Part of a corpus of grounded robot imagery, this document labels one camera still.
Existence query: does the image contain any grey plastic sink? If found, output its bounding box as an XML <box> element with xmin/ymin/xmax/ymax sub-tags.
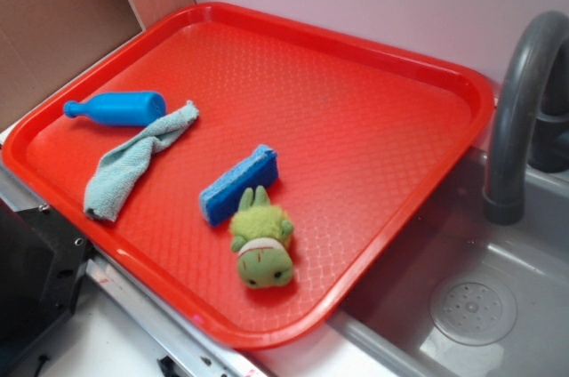
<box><xmin>330</xmin><ymin>150</ymin><xmax>568</xmax><ymax>376</ymax></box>

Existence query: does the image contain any red plastic tray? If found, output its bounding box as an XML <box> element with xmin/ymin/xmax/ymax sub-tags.
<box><xmin>2</xmin><ymin>4</ymin><xmax>494</xmax><ymax>350</ymax></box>

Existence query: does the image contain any green plush turtle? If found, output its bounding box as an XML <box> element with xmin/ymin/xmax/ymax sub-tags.
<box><xmin>229</xmin><ymin>186</ymin><xmax>294</xmax><ymax>289</ymax></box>

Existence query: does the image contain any aluminium frame rail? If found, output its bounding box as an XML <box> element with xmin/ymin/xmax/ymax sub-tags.
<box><xmin>0</xmin><ymin>163</ymin><xmax>268</xmax><ymax>377</ymax></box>

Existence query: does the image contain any brown cardboard panel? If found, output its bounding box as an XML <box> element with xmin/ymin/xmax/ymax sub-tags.
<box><xmin>1</xmin><ymin>0</ymin><xmax>195</xmax><ymax>130</ymax></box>

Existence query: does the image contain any blue sponge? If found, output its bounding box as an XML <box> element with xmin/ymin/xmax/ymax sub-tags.
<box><xmin>199</xmin><ymin>145</ymin><xmax>279</xmax><ymax>227</ymax></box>

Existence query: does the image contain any blue plastic bottle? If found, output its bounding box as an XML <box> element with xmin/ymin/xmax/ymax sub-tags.
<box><xmin>63</xmin><ymin>92</ymin><xmax>166</xmax><ymax>127</ymax></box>

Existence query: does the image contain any grey toy faucet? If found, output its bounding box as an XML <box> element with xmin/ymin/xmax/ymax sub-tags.
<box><xmin>483</xmin><ymin>11</ymin><xmax>568</xmax><ymax>225</ymax></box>

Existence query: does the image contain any light blue cloth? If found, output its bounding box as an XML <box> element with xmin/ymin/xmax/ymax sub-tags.
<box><xmin>84</xmin><ymin>100</ymin><xmax>199</xmax><ymax>222</ymax></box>

